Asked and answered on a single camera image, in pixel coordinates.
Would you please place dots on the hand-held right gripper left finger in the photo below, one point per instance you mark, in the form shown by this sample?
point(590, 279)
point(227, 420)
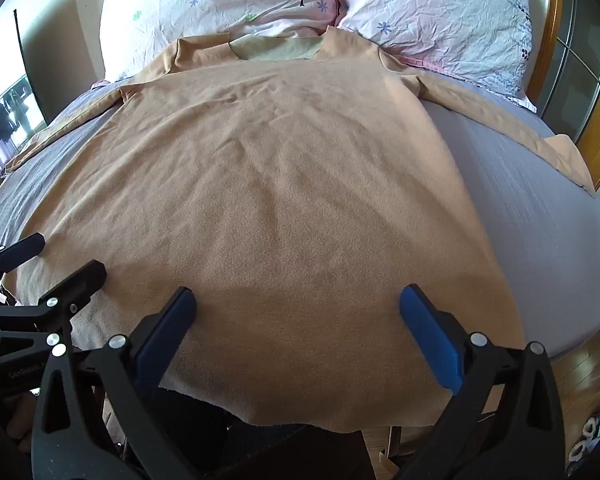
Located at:
point(172, 322)

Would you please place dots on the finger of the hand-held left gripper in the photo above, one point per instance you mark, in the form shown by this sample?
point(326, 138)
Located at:
point(26, 247)
point(77, 282)

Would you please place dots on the white fluffy slippers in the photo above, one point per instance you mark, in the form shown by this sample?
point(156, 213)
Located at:
point(584, 440)

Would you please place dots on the floral pillow with tree print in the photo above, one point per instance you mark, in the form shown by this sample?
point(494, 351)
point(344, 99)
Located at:
point(180, 0)

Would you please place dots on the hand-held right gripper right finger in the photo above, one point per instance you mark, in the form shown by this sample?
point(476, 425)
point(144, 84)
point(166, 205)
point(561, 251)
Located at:
point(432, 342)

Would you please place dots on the person's dark pants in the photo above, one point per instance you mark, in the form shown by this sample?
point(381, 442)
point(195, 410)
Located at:
point(260, 452)

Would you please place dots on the grey bed sheet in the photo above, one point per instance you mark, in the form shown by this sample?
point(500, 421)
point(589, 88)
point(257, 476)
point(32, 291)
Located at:
point(505, 200)

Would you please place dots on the window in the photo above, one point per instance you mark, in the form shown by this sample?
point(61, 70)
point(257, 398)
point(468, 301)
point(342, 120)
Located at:
point(22, 97)

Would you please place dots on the floral white pillow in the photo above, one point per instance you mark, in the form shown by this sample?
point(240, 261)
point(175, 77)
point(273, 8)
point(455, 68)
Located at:
point(430, 10)

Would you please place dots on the dark hanging clothes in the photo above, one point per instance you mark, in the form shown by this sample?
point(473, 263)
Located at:
point(2, 116)

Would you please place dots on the tan long-sleeved shirt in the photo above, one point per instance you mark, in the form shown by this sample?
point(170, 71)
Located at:
point(280, 185)

